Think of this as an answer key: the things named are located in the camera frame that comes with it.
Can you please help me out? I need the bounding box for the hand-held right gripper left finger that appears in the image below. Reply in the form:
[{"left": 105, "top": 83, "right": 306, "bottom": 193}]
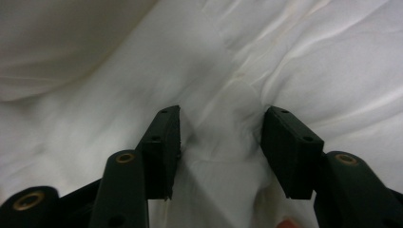
[{"left": 135, "top": 104, "right": 182, "bottom": 201}]

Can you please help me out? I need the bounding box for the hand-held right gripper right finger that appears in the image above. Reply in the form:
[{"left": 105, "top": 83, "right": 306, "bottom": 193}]
[{"left": 260, "top": 105, "right": 325, "bottom": 200}]

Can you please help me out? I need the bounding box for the white tiered skirt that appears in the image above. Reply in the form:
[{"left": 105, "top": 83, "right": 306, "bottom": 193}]
[{"left": 0, "top": 0, "right": 403, "bottom": 228}]

